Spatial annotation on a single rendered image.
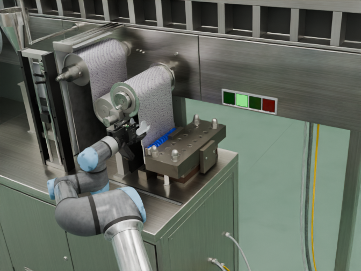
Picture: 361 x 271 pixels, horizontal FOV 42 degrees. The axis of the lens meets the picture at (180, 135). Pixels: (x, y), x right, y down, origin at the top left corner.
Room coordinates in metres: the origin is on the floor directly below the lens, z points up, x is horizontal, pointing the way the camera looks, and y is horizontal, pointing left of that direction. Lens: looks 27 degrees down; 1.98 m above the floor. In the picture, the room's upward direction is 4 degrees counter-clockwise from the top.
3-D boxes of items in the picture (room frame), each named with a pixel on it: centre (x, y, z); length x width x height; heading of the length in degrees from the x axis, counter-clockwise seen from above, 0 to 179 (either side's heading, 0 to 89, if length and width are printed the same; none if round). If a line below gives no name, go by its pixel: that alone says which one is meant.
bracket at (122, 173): (1.75, 0.26, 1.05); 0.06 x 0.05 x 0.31; 145
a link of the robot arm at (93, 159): (1.51, 0.32, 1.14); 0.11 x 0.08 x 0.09; 145
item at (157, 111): (1.83, 0.10, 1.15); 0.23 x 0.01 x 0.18; 145
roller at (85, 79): (2.01, 0.34, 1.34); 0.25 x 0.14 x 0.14; 145
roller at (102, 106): (1.93, 0.24, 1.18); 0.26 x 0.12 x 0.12; 145
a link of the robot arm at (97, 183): (1.50, 0.33, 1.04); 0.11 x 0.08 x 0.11; 107
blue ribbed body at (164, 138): (1.82, 0.08, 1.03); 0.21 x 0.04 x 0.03; 145
